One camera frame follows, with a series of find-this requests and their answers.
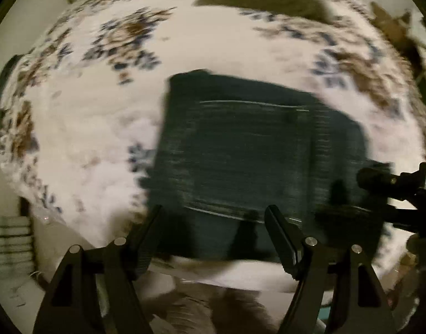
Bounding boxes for white floral fleece blanket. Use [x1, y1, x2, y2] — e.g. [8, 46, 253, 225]
[0, 0, 426, 292]

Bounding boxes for dark blue denim jeans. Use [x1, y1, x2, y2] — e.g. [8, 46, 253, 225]
[140, 70, 389, 262]

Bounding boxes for green striped curtain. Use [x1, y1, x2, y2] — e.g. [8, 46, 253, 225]
[0, 216, 36, 279]

